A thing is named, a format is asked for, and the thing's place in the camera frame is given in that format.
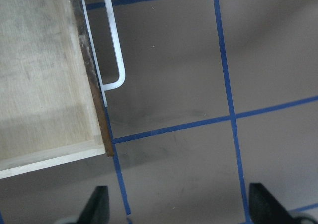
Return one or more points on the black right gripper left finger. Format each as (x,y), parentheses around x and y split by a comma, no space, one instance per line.
(96,210)

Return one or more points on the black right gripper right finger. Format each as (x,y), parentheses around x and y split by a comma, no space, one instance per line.
(264,207)

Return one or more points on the wooden drawer with white handle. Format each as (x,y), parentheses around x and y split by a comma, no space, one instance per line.
(52,97)

